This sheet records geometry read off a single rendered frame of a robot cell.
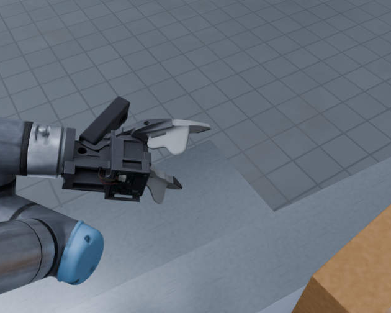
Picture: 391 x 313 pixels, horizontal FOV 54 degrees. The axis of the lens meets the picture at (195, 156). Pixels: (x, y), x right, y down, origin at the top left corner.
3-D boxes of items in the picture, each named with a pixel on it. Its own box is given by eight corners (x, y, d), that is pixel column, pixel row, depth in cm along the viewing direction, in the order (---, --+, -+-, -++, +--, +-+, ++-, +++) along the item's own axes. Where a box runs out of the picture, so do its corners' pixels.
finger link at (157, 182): (170, 217, 65) (132, 195, 58) (167, 188, 68) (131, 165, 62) (185, 209, 63) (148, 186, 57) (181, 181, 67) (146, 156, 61)
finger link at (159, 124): (180, 141, 57) (126, 158, 58) (179, 132, 58) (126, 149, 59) (169, 120, 53) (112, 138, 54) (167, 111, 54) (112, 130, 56)
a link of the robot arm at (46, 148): (34, 146, 58) (35, 107, 52) (66, 150, 59) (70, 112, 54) (26, 187, 53) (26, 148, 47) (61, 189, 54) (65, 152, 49)
